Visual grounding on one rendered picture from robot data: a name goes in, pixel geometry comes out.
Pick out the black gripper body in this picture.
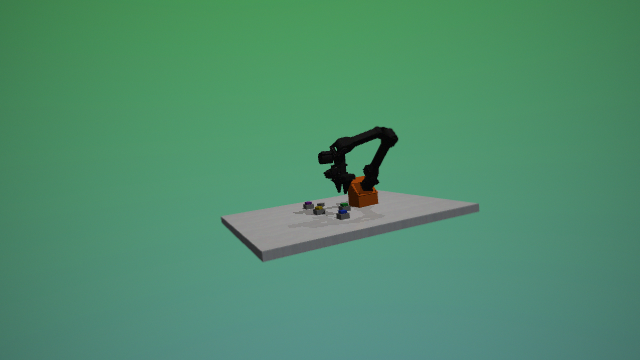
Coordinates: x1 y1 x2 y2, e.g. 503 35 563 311
332 162 356 181

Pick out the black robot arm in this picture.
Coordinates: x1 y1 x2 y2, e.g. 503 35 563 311
318 126 398 191

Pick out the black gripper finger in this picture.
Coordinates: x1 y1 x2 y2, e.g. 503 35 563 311
340 180 353 194
331 178 342 193

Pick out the blue button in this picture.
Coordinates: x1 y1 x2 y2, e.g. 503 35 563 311
336 210 350 220

